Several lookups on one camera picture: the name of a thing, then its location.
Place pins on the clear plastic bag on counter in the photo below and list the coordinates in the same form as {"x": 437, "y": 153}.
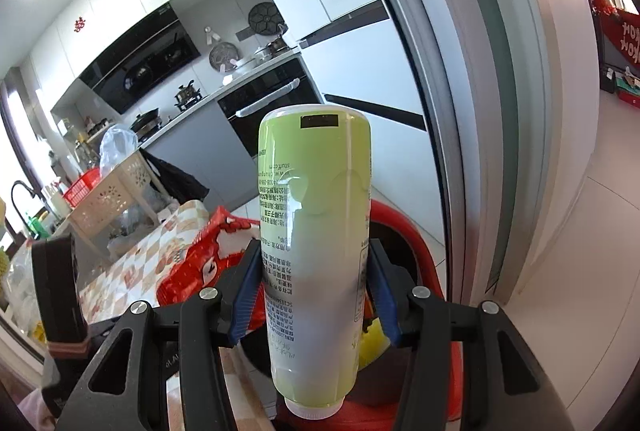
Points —
{"x": 117, "y": 144}

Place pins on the red plastic basket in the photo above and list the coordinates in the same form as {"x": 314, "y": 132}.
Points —
{"x": 81, "y": 187}

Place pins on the white refrigerator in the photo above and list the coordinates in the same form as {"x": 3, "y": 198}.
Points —
{"x": 359, "y": 59}

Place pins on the red bag in living room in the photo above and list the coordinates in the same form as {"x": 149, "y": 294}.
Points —
{"x": 617, "y": 34}

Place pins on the light green lotion bottle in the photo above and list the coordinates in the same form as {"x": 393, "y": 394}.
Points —
{"x": 314, "y": 179}

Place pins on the black built-in oven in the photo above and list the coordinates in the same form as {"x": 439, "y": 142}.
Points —
{"x": 285, "y": 85}

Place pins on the yellow foam fruit net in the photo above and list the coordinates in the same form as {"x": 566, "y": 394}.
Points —
{"x": 373, "y": 344}

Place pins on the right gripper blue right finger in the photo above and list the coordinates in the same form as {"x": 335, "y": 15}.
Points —
{"x": 504, "y": 387}

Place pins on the clear plastic bag by window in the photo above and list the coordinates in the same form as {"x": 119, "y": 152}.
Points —
{"x": 19, "y": 288}

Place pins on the black range hood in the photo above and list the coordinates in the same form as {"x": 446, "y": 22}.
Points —
{"x": 145, "y": 55}

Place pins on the red plastic stool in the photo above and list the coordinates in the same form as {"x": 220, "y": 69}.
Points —
{"x": 337, "y": 261}

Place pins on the patterned checkered tablecloth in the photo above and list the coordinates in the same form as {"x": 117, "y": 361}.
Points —
{"x": 136, "y": 275}

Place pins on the red plastic bag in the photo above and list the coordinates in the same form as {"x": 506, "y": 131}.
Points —
{"x": 224, "y": 256}

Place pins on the black cooking pot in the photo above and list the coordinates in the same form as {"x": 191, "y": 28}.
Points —
{"x": 187, "y": 96}

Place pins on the black hanging baking pan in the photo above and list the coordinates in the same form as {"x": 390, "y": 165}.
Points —
{"x": 263, "y": 19}

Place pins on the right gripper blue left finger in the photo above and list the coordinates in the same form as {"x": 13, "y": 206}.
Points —
{"x": 124, "y": 386}

